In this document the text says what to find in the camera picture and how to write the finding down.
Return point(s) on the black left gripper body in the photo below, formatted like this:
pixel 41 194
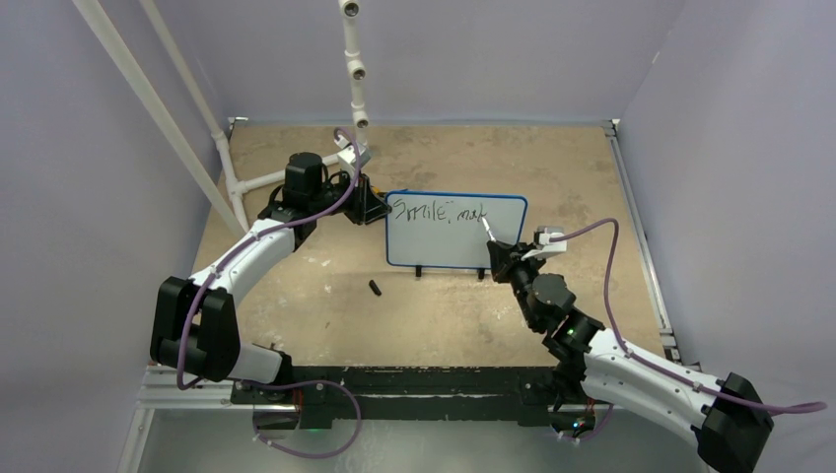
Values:
pixel 353 206

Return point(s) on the aluminium frame rail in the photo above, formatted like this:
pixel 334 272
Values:
pixel 159 390

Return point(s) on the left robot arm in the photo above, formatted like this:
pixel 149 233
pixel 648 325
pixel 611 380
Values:
pixel 195 329

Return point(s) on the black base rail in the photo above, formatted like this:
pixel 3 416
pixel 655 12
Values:
pixel 527 396

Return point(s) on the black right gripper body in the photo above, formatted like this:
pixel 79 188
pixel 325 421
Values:
pixel 522 272

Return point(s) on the white whiteboard marker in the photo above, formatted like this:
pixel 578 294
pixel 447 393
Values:
pixel 488 229

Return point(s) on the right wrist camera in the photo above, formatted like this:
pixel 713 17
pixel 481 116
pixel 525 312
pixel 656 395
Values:
pixel 546 244

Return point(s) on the blue framed whiteboard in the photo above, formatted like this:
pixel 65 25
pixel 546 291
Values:
pixel 437 229

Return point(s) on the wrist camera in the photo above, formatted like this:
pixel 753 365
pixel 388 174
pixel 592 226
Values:
pixel 546 244
pixel 351 159

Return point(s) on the black marker cap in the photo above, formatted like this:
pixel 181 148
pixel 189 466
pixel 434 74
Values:
pixel 375 288

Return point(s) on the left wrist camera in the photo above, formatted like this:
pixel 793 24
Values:
pixel 351 159

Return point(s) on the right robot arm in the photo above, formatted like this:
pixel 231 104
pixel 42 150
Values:
pixel 720 417

